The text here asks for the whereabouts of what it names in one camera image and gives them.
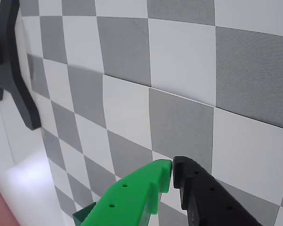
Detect grey white checkerboard mat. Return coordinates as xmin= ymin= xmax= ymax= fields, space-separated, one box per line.
xmin=18 ymin=0 xmax=283 ymax=226

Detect pink round plate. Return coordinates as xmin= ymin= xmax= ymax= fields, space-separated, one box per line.
xmin=0 ymin=178 xmax=19 ymax=226

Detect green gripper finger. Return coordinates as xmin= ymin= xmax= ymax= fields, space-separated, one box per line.
xmin=81 ymin=159 xmax=173 ymax=226

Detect black pole stand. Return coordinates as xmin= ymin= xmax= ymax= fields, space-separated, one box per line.
xmin=0 ymin=0 xmax=42 ymax=131

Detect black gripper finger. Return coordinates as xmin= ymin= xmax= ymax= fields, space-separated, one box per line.
xmin=171 ymin=155 xmax=263 ymax=226

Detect dark green cube dice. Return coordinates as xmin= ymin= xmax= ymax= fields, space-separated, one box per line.
xmin=72 ymin=202 xmax=97 ymax=226

